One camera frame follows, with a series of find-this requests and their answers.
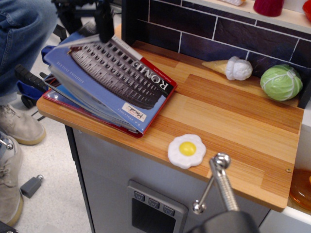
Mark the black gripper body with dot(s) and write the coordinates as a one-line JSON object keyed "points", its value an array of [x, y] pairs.
{"points": [[70, 5]]}

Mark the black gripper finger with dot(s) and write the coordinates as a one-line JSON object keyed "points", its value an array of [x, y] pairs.
{"points": [[104, 22], [70, 21]]}

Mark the Rome spiral-bound book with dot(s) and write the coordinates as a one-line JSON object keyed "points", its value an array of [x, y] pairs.
{"points": [[111, 80]]}

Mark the black chair caster base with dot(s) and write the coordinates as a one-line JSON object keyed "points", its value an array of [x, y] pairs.
{"points": [[60, 32]]}

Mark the black shelf side panel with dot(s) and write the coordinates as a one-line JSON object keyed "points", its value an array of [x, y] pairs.
{"points": [[134, 20]]}

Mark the person's leg in jeans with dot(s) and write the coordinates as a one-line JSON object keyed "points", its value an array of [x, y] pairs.
{"points": [[25, 26]]}

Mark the blue bar clamp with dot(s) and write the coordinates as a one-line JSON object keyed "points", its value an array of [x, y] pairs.
{"points": [[32, 87]]}

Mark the beige shoe upper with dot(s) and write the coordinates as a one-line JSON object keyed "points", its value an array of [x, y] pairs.
{"points": [[22, 127]]}

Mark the beige shoe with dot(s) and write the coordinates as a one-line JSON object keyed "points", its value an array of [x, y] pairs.
{"points": [[22, 127], [11, 201]]}

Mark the white toy on shelf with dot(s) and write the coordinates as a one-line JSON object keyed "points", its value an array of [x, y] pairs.
{"points": [[234, 2]]}

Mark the toy ice cream cone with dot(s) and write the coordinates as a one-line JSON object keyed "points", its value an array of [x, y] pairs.
{"points": [[234, 68]]}

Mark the toy fried egg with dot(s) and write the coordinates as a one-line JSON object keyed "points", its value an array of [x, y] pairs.
{"points": [[186, 151]]}

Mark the red cup on shelf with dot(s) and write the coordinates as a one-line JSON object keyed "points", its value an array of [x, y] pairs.
{"points": [[269, 8]]}

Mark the small grey block with knob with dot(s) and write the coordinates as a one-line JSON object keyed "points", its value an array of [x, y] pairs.
{"points": [[31, 186]]}

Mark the grey toy kitchen cabinet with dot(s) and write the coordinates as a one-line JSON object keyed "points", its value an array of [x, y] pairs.
{"points": [[125, 192]]}

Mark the light wooden shelf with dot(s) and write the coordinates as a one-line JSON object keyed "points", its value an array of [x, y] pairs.
{"points": [[288, 19]]}

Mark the toy green cabbage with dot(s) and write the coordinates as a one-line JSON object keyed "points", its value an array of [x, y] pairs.
{"points": [[281, 82]]}

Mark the beige shoe lower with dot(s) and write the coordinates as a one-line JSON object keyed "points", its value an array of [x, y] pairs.
{"points": [[11, 201]]}

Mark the red object at shelf edge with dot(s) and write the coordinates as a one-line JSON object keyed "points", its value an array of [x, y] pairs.
{"points": [[307, 8]]}

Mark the orange glass dish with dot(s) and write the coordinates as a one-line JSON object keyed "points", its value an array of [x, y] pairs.
{"points": [[300, 190]]}

